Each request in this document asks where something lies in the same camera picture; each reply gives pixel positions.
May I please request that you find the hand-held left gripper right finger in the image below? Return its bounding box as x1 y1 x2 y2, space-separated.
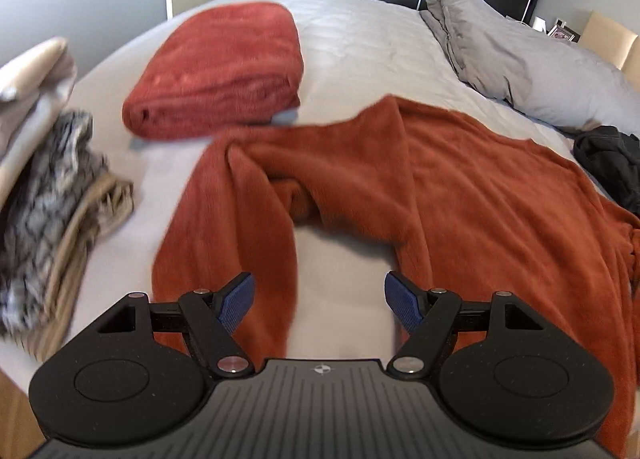
384 270 547 381

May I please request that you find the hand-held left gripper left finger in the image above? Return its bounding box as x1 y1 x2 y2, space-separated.
95 272 257 380

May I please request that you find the orange fleece sweater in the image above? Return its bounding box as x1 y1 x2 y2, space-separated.
151 95 640 459

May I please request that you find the folded tan striped cloth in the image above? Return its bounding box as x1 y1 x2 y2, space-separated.
22 176 135 365

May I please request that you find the folded rust red blanket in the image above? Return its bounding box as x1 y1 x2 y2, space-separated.
121 0 305 141

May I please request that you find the black hoodie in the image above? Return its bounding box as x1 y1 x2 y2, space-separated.
572 125 640 217

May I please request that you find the bed with grey sheet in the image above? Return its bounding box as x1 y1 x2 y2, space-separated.
0 0 640 390

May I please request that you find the grey pillow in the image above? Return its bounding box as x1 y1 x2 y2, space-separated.
419 0 640 134

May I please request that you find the folded beige cloth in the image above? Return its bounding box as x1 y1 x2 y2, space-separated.
0 36 78 200

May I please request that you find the beige padded headboard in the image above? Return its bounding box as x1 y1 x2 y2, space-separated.
579 9 640 85

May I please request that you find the small picture frame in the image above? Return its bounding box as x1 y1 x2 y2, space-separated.
547 22 581 42

